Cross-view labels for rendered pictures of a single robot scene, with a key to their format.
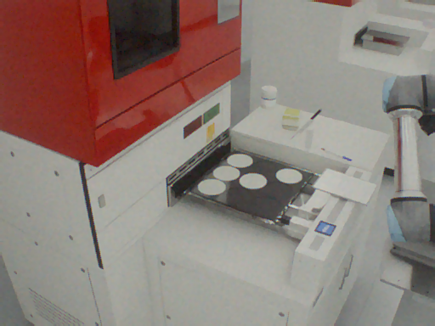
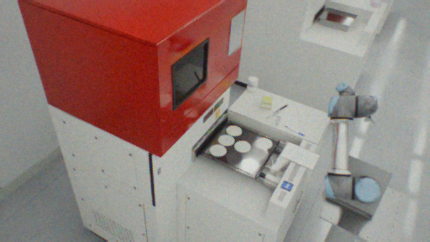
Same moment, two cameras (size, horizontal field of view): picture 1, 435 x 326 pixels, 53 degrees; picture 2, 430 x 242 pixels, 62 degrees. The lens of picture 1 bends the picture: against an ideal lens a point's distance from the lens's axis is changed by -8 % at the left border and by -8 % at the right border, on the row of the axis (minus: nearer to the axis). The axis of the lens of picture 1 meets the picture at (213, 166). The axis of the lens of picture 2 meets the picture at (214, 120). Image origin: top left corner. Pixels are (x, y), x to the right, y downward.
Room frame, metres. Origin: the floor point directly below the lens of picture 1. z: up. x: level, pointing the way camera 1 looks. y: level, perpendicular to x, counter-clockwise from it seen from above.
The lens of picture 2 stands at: (-0.13, 0.17, 2.44)
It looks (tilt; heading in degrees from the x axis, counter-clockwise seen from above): 40 degrees down; 355
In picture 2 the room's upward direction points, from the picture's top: 5 degrees clockwise
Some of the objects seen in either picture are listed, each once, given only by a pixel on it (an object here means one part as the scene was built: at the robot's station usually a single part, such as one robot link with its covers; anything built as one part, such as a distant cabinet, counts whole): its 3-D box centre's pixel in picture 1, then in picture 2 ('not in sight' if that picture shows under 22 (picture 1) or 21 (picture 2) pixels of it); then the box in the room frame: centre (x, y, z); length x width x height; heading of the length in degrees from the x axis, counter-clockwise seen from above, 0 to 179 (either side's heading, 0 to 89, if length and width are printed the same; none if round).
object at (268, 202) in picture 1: (251, 182); (241, 147); (1.46, -0.14, 0.90); 0.34 x 0.34 x 0.01; 59
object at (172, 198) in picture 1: (201, 168); (211, 136); (1.55, 0.04, 0.89); 0.44 x 0.02 x 0.10; 149
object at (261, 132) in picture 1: (312, 146); (278, 119); (1.74, -0.43, 0.89); 0.62 x 0.35 x 0.14; 59
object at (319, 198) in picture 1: (317, 207); (281, 165); (1.34, -0.38, 0.87); 0.36 x 0.08 x 0.03; 149
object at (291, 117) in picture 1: (291, 118); (267, 102); (1.79, -0.34, 1.00); 0.07 x 0.07 x 0.07; 74
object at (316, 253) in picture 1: (336, 222); (292, 178); (1.21, -0.42, 0.89); 0.55 x 0.09 x 0.14; 149
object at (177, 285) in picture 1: (274, 271); (252, 195); (1.47, -0.27, 0.41); 0.97 x 0.64 x 0.82; 149
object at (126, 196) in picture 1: (171, 160); (195, 136); (1.41, 0.15, 1.02); 0.82 x 0.03 x 0.40; 149
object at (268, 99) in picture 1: (268, 97); (252, 84); (1.98, -0.26, 1.01); 0.07 x 0.07 x 0.10
